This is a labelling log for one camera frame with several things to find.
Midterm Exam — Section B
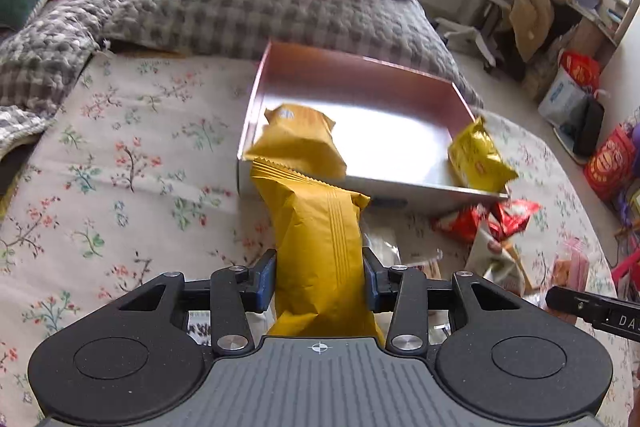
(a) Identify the mustard yellow snack packet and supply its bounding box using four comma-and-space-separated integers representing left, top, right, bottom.
245, 103, 348, 180
250, 159, 386, 340

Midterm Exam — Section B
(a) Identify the grey checked quilt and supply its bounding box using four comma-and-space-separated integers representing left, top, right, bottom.
0, 0, 483, 152

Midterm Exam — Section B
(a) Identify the white cookie packet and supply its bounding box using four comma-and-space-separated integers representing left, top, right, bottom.
465, 227, 536, 298

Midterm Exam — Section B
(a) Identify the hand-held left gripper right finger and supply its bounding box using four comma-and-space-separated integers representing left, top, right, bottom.
361, 247, 525, 353

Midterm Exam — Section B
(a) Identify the pink cardboard box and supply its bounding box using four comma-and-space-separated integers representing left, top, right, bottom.
235, 39, 511, 212

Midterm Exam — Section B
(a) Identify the large red printed bag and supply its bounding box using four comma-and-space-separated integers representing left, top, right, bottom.
582, 124, 638, 202

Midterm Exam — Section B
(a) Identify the cluttered desk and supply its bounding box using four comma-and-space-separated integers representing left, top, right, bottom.
565, 0, 636, 58

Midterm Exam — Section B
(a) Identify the black bag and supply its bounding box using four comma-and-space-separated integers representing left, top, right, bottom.
572, 97, 606, 158

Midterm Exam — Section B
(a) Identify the small red bag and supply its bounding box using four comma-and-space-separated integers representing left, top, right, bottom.
560, 49, 601, 92

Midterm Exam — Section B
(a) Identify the clear biscuit packet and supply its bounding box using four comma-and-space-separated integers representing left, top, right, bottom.
362, 232, 443, 280

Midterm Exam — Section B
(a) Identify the clear packet with pink contents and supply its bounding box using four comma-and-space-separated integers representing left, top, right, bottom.
550, 239, 608, 295

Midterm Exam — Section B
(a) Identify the bright yellow crinkled snack packet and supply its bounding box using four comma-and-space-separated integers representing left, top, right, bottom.
447, 116, 521, 194

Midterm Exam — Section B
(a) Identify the white plastic bag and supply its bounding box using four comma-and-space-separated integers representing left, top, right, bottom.
537, 67, 593, 128

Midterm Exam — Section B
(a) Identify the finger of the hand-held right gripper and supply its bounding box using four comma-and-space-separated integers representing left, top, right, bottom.
544, 286, 640, 342

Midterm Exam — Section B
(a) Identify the red snack packet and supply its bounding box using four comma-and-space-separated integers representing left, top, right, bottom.
431, 205, 490, 244
487, 200, 543, 239

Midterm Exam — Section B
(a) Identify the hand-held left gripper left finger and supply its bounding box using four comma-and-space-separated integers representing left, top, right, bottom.
116, 249, 278, 356

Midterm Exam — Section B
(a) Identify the beige coat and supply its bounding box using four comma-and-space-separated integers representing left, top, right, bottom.
505, 0, 571, 62

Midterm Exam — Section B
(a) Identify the floral bed sheet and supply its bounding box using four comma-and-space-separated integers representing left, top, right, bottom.
0, 52, 640, 427

